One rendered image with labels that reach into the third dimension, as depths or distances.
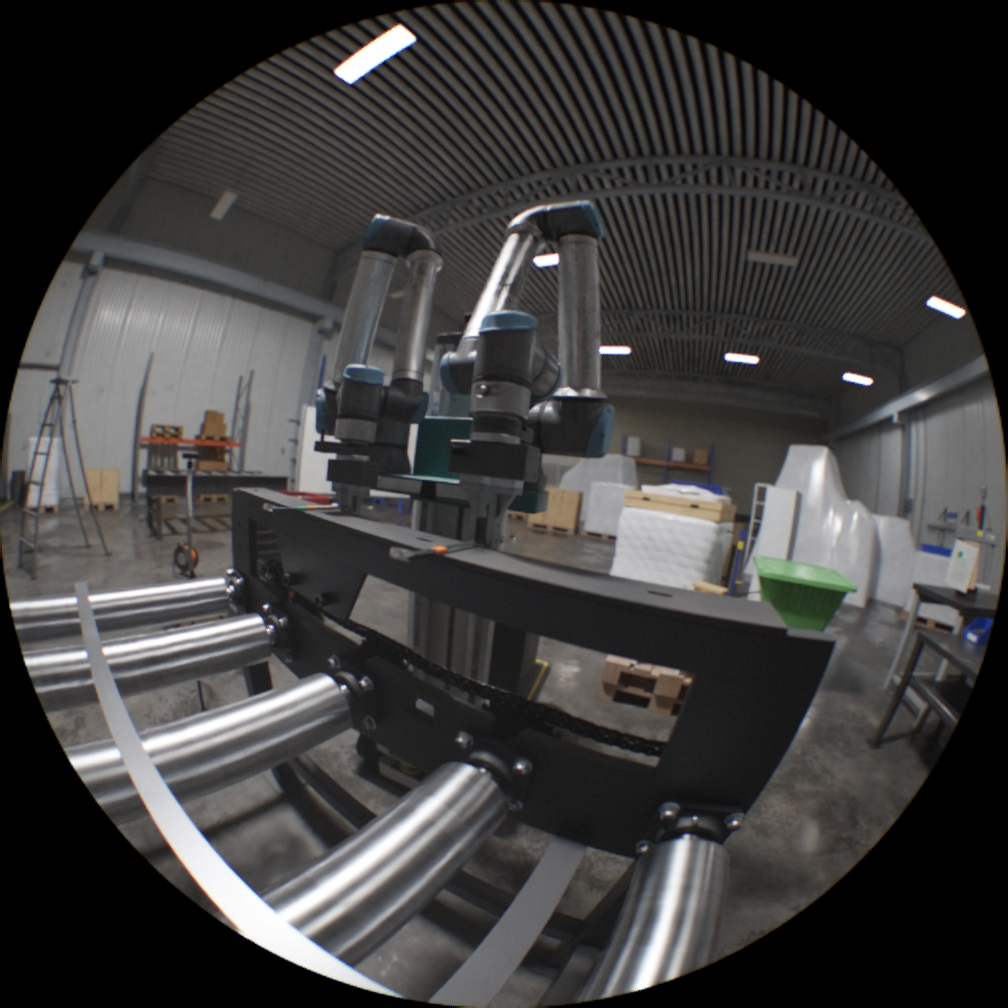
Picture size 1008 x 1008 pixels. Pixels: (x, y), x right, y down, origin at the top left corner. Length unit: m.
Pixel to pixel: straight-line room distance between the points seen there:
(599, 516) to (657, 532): 5.03
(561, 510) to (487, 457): 8.19
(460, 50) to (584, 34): 2.03
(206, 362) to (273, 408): 2.61
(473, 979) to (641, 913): 0.19
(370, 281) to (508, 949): 1.40
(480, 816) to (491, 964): 0.21
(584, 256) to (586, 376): 0.33
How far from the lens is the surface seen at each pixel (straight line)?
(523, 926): 0.52
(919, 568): 6.67
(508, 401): 0.50
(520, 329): 0.53
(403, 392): 0.91
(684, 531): 3.58
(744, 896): 1.64
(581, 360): 0.93
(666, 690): 2.19
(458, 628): 1.40
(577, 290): 0.96
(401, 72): 8.25
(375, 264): 1.15
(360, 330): 1.14
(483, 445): 0.51
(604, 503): 8.54
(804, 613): 2.73
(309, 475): 5.15
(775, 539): 3.85
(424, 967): 1.29
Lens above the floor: 1.28
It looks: 5 degrees down
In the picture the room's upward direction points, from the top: 6 degrees clockwise
